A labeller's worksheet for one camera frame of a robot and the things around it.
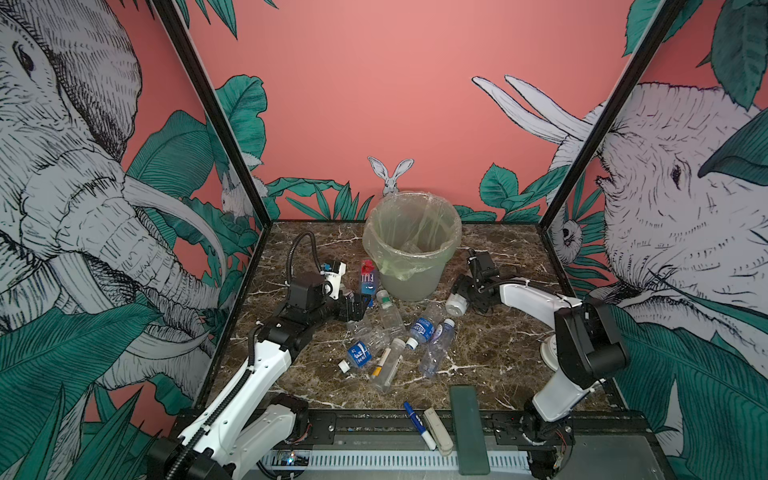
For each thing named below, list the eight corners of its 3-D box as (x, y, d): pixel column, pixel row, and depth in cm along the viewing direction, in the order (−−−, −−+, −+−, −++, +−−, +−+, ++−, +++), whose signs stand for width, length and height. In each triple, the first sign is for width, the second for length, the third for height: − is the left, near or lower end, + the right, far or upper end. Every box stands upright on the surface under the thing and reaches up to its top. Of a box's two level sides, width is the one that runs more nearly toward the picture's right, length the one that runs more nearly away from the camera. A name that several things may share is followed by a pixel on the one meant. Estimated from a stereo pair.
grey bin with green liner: (367, 313, 97) (360, 261, 75) (371, 250, 114) (367, 193, 92) (450, 313, 97) (468, 262, 75) (442, 250, 114) (454, 193, 92)
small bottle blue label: (340, 369, 84) (338, 363, 80) (365, 336, 91) (364, 329, 87) (356, 381, 82) (354, 376, 78) (380, 347, 89) (380, 340, 85)
